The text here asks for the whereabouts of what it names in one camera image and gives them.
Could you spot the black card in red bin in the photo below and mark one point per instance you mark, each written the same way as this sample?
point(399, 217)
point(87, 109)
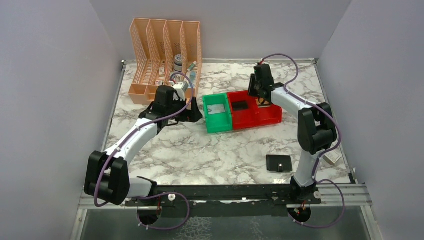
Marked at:
point(239, 106)

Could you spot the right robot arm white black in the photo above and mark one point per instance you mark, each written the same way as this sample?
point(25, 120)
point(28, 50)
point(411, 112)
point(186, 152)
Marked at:
point(316, 130)

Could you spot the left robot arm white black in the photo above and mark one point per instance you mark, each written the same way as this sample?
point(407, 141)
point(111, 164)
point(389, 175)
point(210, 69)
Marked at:
point(107, 176)

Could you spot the peach plastic file organizer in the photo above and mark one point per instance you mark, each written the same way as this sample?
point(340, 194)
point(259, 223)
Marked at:
point(155, 43)

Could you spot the small white box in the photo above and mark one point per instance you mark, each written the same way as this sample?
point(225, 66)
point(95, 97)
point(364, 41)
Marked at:
point(332, 157)

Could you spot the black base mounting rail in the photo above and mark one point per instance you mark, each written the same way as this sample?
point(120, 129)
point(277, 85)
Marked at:
point(178, 201)

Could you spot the round grey tin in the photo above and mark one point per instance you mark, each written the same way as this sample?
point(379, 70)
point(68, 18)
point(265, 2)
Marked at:
point(178, 63)

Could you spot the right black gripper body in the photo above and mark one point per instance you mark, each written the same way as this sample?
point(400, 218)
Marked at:
point(258, 87)

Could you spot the silver card in green bin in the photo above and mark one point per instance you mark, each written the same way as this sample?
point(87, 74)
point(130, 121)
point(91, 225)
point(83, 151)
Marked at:
point(216, 109)

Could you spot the red plastic bin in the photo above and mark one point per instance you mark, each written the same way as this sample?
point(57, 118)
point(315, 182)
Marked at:
point(266, 113)
point(243, 119)

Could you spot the green plastic bin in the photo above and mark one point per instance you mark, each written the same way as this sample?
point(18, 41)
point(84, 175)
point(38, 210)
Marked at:
point(219, 122)

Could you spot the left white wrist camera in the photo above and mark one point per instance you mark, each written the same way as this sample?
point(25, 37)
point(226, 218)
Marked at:
point(180, 89)

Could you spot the black leather card holder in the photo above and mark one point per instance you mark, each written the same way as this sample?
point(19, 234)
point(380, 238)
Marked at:
point(279, 163)

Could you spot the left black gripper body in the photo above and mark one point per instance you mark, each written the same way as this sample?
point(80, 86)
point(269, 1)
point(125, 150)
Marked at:
point(177, 106)

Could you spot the blue packaged item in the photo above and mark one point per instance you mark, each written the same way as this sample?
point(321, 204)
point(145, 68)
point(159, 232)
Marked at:
point(191, 73)

